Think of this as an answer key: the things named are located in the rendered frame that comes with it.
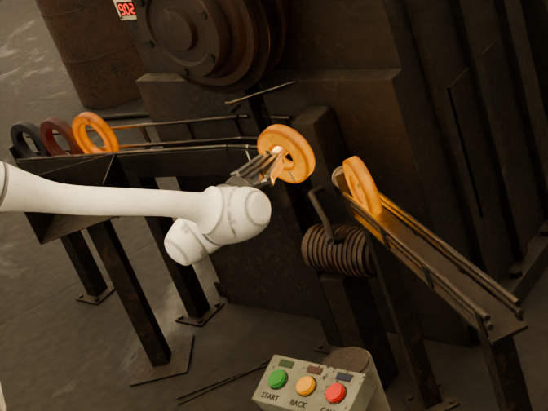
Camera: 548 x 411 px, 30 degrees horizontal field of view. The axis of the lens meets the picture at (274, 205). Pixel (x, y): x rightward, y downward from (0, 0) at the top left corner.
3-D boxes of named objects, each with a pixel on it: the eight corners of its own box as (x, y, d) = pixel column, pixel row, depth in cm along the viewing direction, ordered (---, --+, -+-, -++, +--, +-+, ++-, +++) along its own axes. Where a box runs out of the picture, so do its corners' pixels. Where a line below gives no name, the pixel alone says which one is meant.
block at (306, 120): (336, 178, 288) (311, 103, 277) (359, 179, 282) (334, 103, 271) (315, 198, 281) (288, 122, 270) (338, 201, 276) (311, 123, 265)
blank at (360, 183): (377, 218, 254) (365, 223, 253) (351, 162, 256) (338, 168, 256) (386, 207, 239) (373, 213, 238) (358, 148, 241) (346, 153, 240)
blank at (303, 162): (254, 125, 252) (245, 133, 250) (298, 120, 240) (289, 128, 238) (282, 178, 257) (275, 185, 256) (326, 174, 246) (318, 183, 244)
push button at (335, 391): (333, 385, 203) (329, 380, 202) (350, 388, 201) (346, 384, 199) (325, 402, 202) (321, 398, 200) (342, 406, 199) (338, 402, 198)
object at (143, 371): (125, 352, 351) (37, 174, 318) (196, 334, 346) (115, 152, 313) (114, 391, 333) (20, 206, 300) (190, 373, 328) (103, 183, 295)
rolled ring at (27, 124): (30, 121, 352) (37, 117, 354) (2, 125, 365) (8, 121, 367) (55, 167, 359) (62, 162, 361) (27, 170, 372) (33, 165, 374)
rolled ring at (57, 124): (57, 117, 339) (64, 112, 341) (31, 125, 353) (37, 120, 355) (86, 164, 345) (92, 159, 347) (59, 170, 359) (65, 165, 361)
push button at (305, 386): (304, 377, 208) (300, 373, 207) (320, 382, 205) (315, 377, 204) (296, 395, 206) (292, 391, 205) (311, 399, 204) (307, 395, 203)
